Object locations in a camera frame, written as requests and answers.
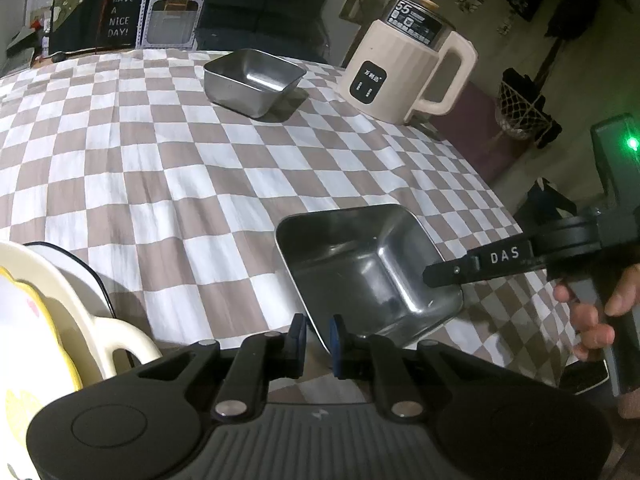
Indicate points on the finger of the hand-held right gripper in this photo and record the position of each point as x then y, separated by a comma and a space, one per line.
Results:
480, 262

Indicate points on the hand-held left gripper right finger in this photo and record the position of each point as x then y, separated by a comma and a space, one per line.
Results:
337, 345

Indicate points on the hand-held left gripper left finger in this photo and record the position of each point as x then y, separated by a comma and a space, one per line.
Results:
300, 335

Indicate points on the square steel container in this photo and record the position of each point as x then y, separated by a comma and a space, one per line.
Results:
370, 280
252, 80

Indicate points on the white square leaf print bowl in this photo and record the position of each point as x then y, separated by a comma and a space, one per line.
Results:
80, 262

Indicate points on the white lemon print bowl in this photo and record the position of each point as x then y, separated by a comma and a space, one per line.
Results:
30, 340

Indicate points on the person's right hand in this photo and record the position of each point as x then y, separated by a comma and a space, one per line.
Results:
597, 332

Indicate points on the net basket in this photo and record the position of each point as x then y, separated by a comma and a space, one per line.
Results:
525, 110

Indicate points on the purple chair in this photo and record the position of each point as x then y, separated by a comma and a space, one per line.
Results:
470, 115

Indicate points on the cream electric kettle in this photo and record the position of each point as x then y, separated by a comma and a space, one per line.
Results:
385, 60

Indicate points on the brown white checkered tablecloth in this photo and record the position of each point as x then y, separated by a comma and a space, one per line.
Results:
150, 160

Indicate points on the dark covered sofa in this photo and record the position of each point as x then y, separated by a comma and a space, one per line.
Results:
260, 25

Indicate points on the white blue printed box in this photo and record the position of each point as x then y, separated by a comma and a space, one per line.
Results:
170, 10

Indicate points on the small black object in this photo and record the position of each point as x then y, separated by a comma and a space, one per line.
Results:
59, 56

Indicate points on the thin red pole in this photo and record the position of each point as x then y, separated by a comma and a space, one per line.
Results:
105, 10

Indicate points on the black lettered sign board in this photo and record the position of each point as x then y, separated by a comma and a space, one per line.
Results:
85, 15

